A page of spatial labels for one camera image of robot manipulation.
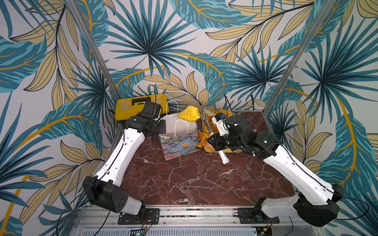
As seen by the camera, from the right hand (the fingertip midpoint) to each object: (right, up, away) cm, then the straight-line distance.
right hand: (208, 139), depth 66 cm
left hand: (-24, +4, +11) cm, 26 cm away
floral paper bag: (-13, -1, +13) cm, 19 cm away
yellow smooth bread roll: (-8, +12, +4) cm, 15 cm away
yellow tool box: (-48, +19, +31) cm, 60 cm away
